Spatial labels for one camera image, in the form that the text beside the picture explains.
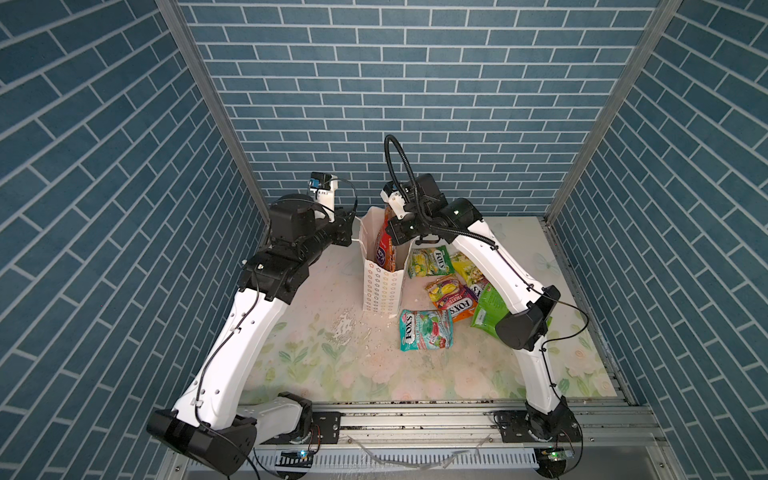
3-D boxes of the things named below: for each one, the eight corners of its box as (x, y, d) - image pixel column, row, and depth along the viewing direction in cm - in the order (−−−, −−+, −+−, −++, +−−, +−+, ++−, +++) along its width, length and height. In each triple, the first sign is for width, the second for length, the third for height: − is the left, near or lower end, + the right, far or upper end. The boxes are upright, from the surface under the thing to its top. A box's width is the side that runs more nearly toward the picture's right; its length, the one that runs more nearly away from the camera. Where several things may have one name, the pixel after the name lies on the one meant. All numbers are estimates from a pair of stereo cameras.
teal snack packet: (399, 351, 89) (399, 345, 85) (399, 314, 97) (399, 306, 93) (454, 352, 89) (457, 345, 85) (449, 314, 97) (452, 307, 93)
